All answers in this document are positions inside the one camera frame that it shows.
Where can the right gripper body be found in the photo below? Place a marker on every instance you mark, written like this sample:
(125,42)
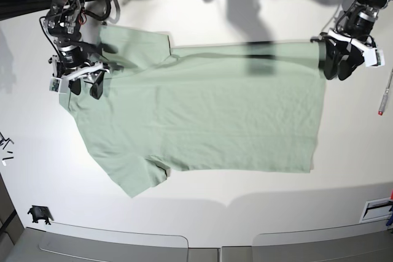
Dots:
(79,62)

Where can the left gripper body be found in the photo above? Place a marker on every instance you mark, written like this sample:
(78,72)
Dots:
(356,30)

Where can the light green T-shirt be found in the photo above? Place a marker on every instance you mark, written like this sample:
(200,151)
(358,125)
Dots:
(253,107)

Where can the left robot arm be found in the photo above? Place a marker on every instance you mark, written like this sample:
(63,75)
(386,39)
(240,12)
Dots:
(361,5)

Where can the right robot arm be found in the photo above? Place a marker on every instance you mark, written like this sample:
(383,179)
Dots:
(62,23)

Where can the red-tipped screwdriver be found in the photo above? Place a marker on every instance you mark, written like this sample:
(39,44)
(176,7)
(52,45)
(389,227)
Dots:
(383,103)

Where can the black plastic clip part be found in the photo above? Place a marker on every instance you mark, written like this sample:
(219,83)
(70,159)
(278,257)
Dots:
(40,213)

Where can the left grey chair back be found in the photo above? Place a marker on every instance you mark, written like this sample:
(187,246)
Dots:
(91,250)

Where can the grey chair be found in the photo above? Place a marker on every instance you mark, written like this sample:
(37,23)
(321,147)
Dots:
(91,250)
(348,243)

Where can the right grey chair back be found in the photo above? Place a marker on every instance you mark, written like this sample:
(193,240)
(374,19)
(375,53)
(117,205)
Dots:
(348,243)

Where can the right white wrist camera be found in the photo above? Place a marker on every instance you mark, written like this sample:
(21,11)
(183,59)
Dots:
(58,85)

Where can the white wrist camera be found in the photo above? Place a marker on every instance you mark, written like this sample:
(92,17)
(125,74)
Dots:
(374,57)
(58,85)

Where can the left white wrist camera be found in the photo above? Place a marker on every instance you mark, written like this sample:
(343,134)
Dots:
(374,57)

